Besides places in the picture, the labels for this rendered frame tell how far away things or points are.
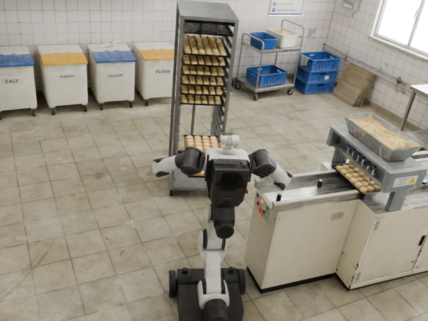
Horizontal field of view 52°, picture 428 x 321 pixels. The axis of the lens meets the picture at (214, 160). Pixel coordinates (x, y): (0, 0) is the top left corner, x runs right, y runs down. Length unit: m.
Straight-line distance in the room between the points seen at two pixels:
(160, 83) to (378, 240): 3.92
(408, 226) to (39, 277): 2.86
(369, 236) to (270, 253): 0.74
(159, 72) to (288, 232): 3.67
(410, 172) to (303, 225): 0.82
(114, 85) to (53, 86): 0.79
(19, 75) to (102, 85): 1.03
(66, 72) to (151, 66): 1.13
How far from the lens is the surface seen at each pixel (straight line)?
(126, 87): 6.21
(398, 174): 3.20
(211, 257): 3.15
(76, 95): 6.11
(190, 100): 4.01
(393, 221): 3.52
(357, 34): 7.88
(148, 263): 3.76
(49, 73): 5.94
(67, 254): 3.90
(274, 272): 3.48
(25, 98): 6.05
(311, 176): 3.46
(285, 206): 3.07
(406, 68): 7.18
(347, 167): 3.63
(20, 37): 6.46
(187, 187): 4.39
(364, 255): 3.59
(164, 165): 2.69
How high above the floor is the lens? 2.61
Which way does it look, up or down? 30 degrees down
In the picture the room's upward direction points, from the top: 7 degrees clockwise
